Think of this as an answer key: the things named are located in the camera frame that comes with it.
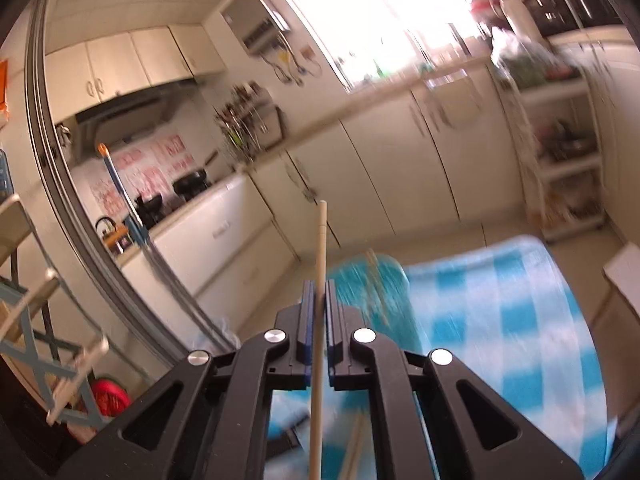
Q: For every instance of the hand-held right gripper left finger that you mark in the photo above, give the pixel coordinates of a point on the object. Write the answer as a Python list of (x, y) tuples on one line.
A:
[(310, 350)]

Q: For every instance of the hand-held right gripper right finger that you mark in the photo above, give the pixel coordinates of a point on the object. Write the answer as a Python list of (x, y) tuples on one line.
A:
[(330, 350)]

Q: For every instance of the teal cutout plastic basket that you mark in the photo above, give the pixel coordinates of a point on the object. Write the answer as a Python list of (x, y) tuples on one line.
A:
[(395, 310)]

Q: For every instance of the white kitchen base cabinet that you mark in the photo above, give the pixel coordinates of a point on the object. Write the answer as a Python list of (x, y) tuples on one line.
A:
[(225, 230), (390, 160)]

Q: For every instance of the blue white checked tablecloth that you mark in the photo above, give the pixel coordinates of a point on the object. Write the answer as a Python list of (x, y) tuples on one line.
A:
[(500, 310)]

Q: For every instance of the red basket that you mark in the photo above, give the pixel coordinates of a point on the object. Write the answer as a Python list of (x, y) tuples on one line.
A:
[(110, 397)]

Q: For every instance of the black frying pan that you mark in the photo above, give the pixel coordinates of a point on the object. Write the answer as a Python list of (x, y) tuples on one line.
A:
[(190, 182)]

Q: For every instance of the black wok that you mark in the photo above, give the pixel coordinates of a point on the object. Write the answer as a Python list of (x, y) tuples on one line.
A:
[(150, 210)]

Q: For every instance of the kitchen utensil rack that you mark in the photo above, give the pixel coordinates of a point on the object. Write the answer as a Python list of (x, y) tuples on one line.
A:
[(240, 125)]

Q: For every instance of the red patterned backsplash sticker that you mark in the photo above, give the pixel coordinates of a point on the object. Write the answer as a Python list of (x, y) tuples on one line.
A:
[(165, 160)]

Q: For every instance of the blue wooden folding rack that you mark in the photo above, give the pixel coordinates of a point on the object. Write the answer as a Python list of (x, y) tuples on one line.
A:
[(50, 375)]

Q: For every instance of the range hood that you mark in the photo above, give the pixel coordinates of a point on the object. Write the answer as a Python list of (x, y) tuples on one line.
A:
[(130, 115)]

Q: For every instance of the white shelf rack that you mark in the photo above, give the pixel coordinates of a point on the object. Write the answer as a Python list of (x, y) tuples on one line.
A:
[(570, 170)]

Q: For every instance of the metal pot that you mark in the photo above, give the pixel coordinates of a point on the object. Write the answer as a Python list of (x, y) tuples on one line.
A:
[(575, 147)]

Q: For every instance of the kitchen window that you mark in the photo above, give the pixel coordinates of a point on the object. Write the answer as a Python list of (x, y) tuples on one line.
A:
[(380, 20)]

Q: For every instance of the white water heater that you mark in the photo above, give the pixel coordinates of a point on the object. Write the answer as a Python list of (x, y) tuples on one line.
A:
[(255, 20)]

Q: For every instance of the green plastic bag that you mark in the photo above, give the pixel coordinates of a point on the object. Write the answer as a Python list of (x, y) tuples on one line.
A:
[(530, 67)]

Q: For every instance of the metal sliding door frame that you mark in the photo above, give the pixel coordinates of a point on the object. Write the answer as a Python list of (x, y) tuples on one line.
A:
[(60, 170)]

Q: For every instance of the white wall cabinets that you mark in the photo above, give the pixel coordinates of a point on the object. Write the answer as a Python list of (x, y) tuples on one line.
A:
[(150, 55)]

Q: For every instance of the orange wall hanging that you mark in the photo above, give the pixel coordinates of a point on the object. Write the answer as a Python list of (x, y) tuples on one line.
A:
[(4, 90)]

